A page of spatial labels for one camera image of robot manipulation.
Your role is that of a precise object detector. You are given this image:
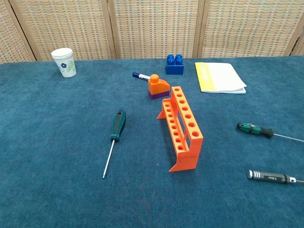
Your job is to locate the orange test tube rack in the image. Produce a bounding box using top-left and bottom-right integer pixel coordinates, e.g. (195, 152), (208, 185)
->
(156, 86), (204, 173)

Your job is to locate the blue building brick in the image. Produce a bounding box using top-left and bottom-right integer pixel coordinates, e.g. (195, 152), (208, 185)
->
(165, 54), (185, 76)

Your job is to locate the blue capped white marker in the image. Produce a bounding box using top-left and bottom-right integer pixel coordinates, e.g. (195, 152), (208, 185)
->
(132, 72), (151, 81)

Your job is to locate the orange and purple toy block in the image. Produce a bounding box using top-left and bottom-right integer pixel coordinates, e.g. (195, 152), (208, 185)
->
(148, 74), (171, 100)

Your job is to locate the woven folding screen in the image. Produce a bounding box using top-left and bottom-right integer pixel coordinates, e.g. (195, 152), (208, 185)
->
(0, 0), (304, 64)

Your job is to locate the small dark green tube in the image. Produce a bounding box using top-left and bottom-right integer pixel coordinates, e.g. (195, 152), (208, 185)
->
(236, 122), (304, 143)

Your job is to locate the white floral paper cup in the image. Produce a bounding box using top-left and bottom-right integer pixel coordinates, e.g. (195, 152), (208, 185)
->
(51, 47), (77, 78)

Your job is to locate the grey metal precision screwdriver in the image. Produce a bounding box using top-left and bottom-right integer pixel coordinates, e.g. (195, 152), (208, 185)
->
(246, 169), (304, 185)

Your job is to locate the teal black handled screwdriver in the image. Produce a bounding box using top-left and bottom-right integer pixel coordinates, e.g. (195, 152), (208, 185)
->
(102, 109), (127, 179)

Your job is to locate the yellow and white notebook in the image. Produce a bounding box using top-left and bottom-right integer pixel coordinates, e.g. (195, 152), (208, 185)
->
(194, 62), (247, 95)

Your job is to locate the blue carpet table cover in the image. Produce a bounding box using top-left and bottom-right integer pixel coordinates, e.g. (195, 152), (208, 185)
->
(0, 56), (304, 228)

